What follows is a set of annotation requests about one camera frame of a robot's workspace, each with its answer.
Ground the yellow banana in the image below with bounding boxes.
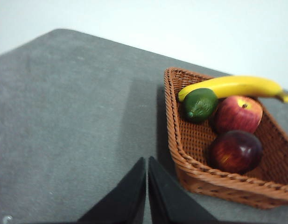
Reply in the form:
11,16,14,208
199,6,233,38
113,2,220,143
178,75,288,103

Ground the green avocado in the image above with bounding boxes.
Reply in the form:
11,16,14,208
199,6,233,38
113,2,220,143
182,88,219,124

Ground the dark red plum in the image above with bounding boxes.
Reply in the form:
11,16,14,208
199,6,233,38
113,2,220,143
208,130,263,175

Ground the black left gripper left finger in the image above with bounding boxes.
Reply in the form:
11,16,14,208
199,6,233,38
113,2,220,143
76,156,147,224

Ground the brown wicker basket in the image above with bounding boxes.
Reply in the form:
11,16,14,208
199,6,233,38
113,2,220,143
163,67,288,210

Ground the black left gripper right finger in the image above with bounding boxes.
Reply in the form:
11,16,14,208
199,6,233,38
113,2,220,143
148,156,218,224

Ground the red yellow apple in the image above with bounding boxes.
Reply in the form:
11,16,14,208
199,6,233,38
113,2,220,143
212,95,263,135

